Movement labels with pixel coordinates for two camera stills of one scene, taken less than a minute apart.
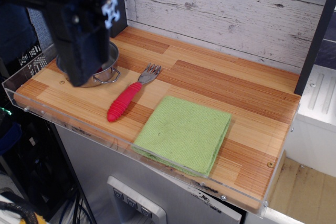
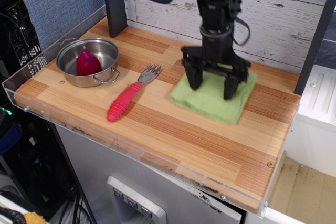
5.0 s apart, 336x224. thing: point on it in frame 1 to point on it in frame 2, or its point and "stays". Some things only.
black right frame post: x=318 y=40 stays
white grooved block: x=317 y=106 stays
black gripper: x=81 y=14 to x=216 y=54
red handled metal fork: x=149 y=74 stays
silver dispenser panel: x=130 y=205 stays
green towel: x=183 y=134 to x=209 y=100
